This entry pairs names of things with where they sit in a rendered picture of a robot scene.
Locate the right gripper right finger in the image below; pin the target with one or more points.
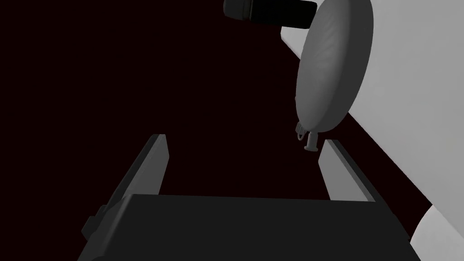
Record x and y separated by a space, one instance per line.
342 174

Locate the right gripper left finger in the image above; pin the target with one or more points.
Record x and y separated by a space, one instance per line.
149 170

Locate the grey round flask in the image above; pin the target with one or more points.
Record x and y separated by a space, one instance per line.
331 69

